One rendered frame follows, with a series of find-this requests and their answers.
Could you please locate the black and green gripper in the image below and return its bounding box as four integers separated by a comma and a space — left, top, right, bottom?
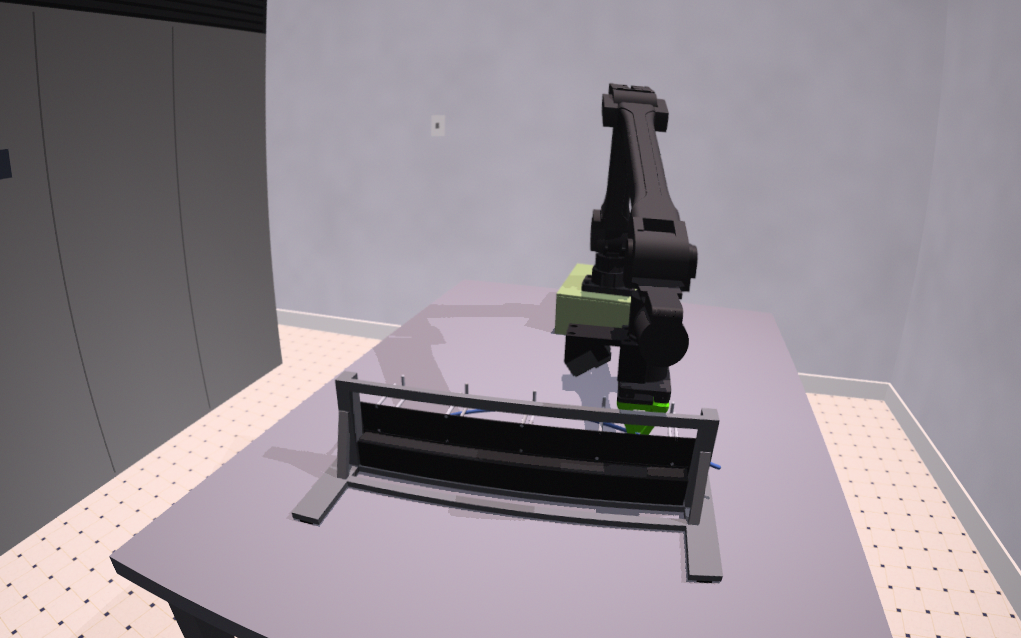
617, 364, 671, 435

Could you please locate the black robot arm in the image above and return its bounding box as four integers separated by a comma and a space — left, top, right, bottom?
564, 83, 698, 384

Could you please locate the blue cable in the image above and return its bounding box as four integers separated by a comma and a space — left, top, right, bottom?
450, 409, 721, 470

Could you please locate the black patch panel rack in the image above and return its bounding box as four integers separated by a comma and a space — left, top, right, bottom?
291, 371, 723, 583

